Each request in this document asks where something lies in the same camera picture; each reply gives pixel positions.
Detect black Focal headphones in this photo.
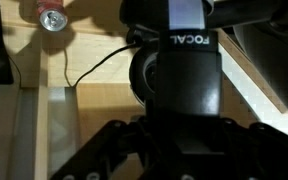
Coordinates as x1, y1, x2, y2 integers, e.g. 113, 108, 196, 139
120, 0, 288, 116

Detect wooden cubby shelf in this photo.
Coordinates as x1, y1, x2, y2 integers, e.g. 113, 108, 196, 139
0, 0, 288, 180

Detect red soda can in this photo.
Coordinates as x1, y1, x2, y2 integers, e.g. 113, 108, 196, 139
36, 0, 68, 32

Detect black monitor cable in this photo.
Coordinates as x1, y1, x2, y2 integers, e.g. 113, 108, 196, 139
63, 43, 142, 88

